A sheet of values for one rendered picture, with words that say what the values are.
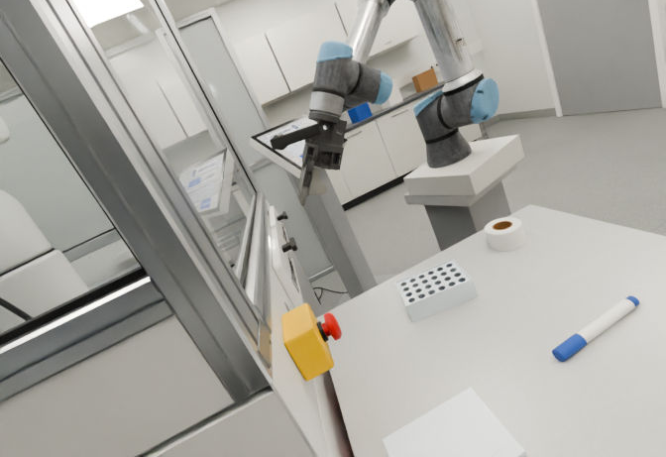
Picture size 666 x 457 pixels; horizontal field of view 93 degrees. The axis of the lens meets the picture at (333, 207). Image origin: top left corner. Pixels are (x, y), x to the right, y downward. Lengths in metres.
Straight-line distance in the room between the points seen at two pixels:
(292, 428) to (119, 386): 0.16
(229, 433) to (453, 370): 0.31
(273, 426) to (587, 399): 0.34
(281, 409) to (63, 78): 0.33
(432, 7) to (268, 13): 3.74
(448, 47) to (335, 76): 0.40
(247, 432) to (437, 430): 0.22
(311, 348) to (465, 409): 0.20
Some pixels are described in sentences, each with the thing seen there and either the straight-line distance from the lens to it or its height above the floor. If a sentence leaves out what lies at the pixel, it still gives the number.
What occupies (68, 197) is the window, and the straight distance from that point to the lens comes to 0.33.
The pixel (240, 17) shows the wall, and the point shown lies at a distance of 4.63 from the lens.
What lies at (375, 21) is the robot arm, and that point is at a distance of 1.03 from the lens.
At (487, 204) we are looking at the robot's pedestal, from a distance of 1.20.
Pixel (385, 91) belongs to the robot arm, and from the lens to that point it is 0.81.
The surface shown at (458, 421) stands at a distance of 0.46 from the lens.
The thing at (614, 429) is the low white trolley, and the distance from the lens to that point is 0.47.
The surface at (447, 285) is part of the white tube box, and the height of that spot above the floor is 0.80.
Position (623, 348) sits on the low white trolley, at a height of 0.76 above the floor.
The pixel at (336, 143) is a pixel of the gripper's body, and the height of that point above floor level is 1.08.
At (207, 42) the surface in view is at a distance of 2.51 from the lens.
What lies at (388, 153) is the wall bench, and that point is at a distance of 3.95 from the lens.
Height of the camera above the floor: 1.15
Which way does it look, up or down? 15 degrees down
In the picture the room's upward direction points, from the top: 25 degrees counter-clockwise
